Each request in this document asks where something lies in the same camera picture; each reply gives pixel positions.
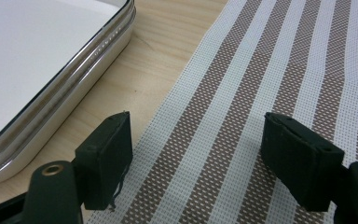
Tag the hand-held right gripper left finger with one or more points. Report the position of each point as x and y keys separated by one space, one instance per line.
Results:
x=105 y=161

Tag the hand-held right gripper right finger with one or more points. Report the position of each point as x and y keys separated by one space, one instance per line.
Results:
x=298 y=161

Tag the metal tray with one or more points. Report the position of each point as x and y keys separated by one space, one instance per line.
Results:
x=28 y=62
x=62 y=123

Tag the striped woven placemat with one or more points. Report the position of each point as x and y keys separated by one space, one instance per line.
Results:
x=230 y=77

